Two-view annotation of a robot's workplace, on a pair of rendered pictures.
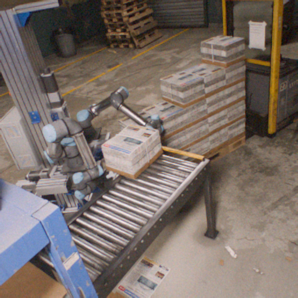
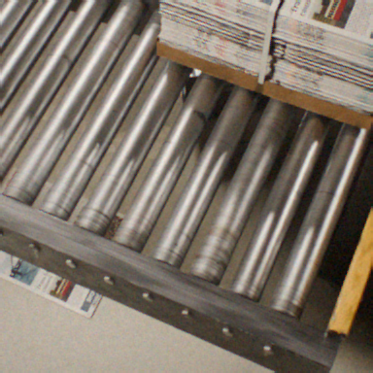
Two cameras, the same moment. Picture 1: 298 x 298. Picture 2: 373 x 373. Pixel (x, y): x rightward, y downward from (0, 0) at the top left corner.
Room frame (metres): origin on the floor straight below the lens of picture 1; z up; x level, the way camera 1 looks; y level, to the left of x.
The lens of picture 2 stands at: (1.61, -0.69, 2.01)
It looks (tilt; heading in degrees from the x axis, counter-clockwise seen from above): 59 degrees down; 72
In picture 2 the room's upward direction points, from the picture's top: straight up
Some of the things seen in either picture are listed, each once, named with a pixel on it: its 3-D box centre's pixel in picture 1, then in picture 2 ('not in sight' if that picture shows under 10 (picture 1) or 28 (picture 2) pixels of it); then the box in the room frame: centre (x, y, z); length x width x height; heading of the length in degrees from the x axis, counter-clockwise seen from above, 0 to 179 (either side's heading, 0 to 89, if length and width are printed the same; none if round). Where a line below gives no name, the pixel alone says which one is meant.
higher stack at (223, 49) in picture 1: (224, 96); not in sight; (3.34, -0.99, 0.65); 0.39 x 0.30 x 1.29; 28
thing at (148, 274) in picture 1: (144, 278); (50, 239); (1.61, 0.24, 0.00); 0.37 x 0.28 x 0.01; 137
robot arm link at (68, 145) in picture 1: (68, 146); not in sight; (2.24, 0.63, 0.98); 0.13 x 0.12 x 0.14; 121
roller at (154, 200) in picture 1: (139, 194); (79, 97); (1.72, 0.13, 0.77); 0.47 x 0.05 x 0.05; 47
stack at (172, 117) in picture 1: (178, 138); not in sight; (3.00, -0.35, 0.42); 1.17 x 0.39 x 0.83; 118
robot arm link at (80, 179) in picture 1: (81, 180); not in sight; (1.83, 0.51, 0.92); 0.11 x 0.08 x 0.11; 121
